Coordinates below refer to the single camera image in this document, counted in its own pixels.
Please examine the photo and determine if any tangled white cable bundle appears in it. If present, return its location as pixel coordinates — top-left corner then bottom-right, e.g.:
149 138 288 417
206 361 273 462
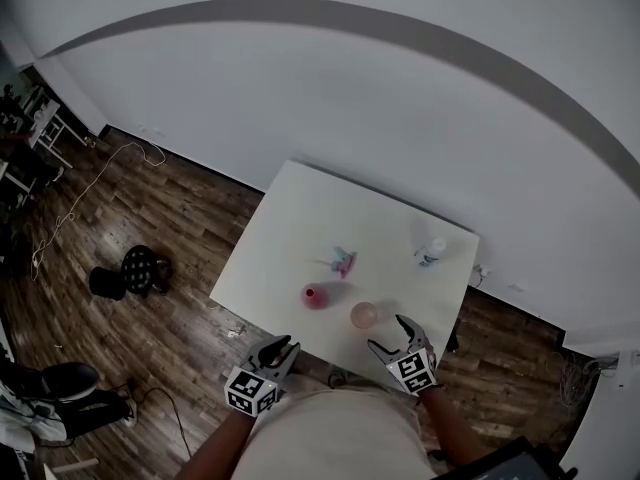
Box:
544 350 601 419

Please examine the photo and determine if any small clear white-capped bottle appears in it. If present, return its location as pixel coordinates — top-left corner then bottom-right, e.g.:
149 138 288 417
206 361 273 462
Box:
413 236 448 269

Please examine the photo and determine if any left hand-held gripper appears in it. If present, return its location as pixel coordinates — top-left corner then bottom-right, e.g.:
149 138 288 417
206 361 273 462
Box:
224 335 302 418

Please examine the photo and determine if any white square table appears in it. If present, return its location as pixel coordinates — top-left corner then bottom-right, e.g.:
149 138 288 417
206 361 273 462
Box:
208 159 481 394

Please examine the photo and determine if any person's beige shirt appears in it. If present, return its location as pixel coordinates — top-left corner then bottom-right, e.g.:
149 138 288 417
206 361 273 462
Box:
229 375 441 480

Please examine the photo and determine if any white desk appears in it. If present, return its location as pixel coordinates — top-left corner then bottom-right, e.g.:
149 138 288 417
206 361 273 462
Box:
27 102 89 169

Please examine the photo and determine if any pink dimpled glass cup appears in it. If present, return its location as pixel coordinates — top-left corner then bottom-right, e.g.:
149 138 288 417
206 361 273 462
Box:
349 301 381 330

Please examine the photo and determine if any white wall box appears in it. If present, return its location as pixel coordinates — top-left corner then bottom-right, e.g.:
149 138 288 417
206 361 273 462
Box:
597 350 640 389

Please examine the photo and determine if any white floor cable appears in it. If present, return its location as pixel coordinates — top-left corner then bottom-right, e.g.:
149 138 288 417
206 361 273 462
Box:
29 140 166 282

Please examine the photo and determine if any person's left forearm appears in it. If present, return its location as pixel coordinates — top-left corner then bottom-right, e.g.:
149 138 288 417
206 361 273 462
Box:
182 410 256 480

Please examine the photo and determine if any black round perforated stool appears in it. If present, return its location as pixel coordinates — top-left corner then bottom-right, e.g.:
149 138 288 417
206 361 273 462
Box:
119 244 174 299

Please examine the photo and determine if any person's right forearm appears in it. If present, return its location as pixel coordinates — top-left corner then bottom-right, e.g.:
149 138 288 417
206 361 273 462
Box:
417 385 494 469

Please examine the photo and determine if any black floor cable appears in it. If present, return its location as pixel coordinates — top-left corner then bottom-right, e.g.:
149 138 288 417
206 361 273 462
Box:
119 382 195 460

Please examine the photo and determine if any white board with wooden legs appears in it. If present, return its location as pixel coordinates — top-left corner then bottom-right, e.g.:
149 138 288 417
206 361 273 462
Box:
42 457 101 480

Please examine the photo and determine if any black cylindrical bin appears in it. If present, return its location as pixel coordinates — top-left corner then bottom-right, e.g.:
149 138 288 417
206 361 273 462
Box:
88 266 129 302

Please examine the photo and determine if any person's right shoe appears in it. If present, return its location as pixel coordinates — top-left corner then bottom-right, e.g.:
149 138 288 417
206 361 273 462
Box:
327 367 361 388

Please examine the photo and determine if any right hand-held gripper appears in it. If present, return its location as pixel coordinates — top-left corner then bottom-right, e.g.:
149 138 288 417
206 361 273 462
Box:
367 314 438 398

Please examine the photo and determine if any red pink bottle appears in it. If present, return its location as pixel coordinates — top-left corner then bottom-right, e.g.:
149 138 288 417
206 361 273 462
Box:
300 281 351 312

